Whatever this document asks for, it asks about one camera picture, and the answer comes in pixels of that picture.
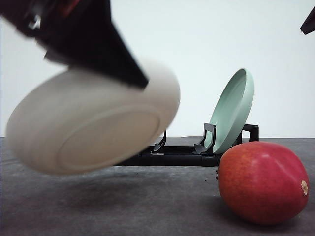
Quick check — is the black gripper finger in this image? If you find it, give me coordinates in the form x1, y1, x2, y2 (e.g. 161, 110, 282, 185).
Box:
300, 6, 315, 35

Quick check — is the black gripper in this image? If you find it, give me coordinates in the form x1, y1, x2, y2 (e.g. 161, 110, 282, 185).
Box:
0, 0, 149, 89

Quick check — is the white plate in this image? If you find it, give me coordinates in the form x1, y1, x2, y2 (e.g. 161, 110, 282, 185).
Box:
6, 60, 181, 175

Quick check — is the red pomegranate fruit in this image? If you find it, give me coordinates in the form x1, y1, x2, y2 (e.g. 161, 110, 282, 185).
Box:
218, 141, 309, 225

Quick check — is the green plate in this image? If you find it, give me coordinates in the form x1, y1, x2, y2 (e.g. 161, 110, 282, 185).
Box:
208, 68, 254, 154

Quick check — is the black dish rack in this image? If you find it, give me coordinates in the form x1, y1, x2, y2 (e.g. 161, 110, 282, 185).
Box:
118, 123, 259, 166

